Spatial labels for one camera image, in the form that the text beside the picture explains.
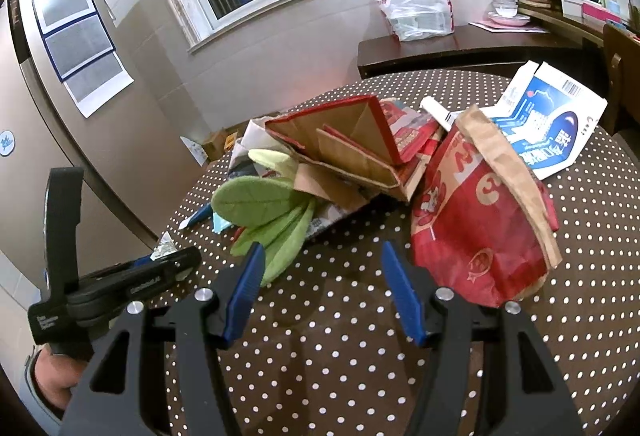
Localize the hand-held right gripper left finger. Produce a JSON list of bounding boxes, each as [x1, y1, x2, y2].
[[59, 241, 267, 436]]

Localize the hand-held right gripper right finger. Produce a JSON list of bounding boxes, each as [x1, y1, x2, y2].
[[381, 240, 586, 436]]

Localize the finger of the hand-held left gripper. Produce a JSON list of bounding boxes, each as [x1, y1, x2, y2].
[[82, 246, 202, 284], [67, 265, 178, 317]]

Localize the red paper bag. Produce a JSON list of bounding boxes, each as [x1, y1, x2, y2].
[[410, 105, 562, 309]]

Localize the white and blue carton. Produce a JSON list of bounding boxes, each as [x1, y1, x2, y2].
[[487, 61, 608, 181]]

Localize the person's left forearm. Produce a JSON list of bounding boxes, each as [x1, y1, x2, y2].
[[22, 348, 63, 422]]

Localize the person's left hand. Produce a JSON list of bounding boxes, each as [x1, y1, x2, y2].
[[39, 342, 91, 409]]

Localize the silver wrapper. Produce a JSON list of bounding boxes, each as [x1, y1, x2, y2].
[[150, 236, 178, 262]]

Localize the small blue tube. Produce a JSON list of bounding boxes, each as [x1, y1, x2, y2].
[[177, 203, 213, 229]]

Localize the green plush leaves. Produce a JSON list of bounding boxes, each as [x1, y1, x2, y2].
[[211, 149, 316, 287]]

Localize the brown polka dot tablecloth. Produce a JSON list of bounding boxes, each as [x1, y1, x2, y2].
[[150, 69, 640, 436]]

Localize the small cardboard box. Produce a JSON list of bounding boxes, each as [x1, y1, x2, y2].
[[200, 129, 228, 162]]

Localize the white printed sheet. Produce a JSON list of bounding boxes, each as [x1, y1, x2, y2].
[[62, 51, 135, 118]]

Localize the red printed packet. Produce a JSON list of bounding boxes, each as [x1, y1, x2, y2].
[[380, 99, 446, 167]]

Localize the blue framed document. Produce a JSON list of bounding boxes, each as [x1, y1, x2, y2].
[[44, 14, 113, 82], [31, 0, 96, 34]]

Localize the white tube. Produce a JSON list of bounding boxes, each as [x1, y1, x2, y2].
[[420, 96, 458, 127]]

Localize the dark wooden cabinet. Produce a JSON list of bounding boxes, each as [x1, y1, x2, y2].
[[357, 0, 640, 80]]

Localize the pink paper sheet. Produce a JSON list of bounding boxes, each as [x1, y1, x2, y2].
[[469, 20, 551, 34]]

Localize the white plastic bag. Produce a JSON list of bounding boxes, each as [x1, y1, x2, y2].
[[376, 0, 456, 42]]

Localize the glass bowl on pink plate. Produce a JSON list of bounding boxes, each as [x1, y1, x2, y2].
[[487, 13, 532, 28]]

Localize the dark wooden chair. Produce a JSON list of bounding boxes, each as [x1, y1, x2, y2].
[[602, 21, 640, 137]]

